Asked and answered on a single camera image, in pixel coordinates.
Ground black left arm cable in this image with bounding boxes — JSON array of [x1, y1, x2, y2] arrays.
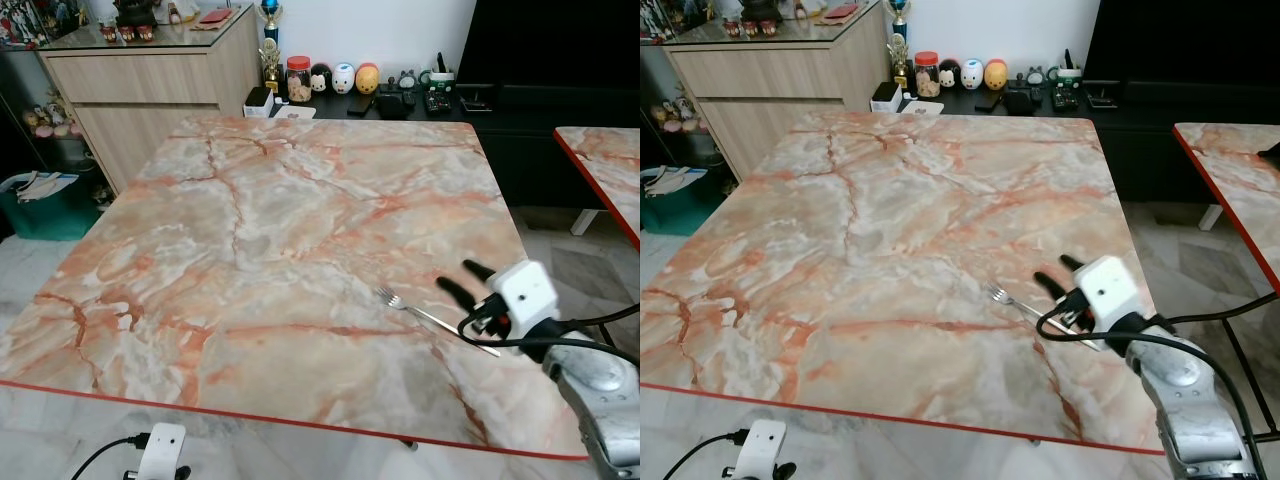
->
[[69, 432, 152, 480], [661, 429, 750, 480]]

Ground thin black metal leg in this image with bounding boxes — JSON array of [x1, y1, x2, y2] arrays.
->
[[1221, 322, 1280, 443]]

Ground clear jar red lid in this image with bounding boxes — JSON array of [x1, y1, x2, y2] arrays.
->
[[285, 56, 314, 105], [913, 51, 943, 99]]

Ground black television screen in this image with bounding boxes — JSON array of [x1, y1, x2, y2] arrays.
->
[[1083, 0, 1280, 87], [455, 0, 641, 93]]

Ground small gold trophy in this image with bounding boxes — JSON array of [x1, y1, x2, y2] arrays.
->
[[888, 35, 913, 91], [258, 38, 285, 94]]

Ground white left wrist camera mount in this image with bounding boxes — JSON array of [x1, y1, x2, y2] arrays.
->
[[137, 422, 189, 480], [744, 419, 789, 480]]

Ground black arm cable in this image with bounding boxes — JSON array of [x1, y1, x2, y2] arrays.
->
[[457, 303, 641, 369], [661, 429, 750, 480], [69, 432, 152, 480], [1035, 288, 1280, 473]]

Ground white green cup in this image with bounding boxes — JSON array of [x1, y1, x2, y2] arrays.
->
[[1057, 48, 1085, 92], [429, 52, 457, 97]]

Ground teal storage bin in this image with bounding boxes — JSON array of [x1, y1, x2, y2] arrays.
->
[[640, 168, 703, 237], [0, 173, 103, 243]]

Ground white cloth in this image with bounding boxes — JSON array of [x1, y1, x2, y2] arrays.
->
[[4, 171, 80, 205], [641, 164, 707, 199]]

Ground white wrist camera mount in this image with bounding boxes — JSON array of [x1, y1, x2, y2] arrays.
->
[[494, 261, 560, 337], [744, 419, 789, 480], [1074, 254, 1142, 332], [137, 422, 189, 480]]

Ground light wood cabinet glass top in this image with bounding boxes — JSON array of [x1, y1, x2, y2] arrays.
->
[[37, 4, 264, 197], [664, 0, 892, 183]]

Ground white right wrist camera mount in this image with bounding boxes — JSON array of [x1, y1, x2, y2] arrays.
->
[[1074, 254, 1142, 332], [494, 261, 560, 337]]

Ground silver metal fork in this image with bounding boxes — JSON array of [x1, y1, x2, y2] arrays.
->
[[989, 284, 1101, 351], [377, 287, 502, 359]]

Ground dark shelf with figurines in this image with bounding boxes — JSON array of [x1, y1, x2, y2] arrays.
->
[[640, 44, 707, 173], [0, 48, 104, 193]]

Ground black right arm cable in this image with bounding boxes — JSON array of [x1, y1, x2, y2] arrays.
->
[[457, 303, 641, 369], [1035, 288, 1280, 473]]

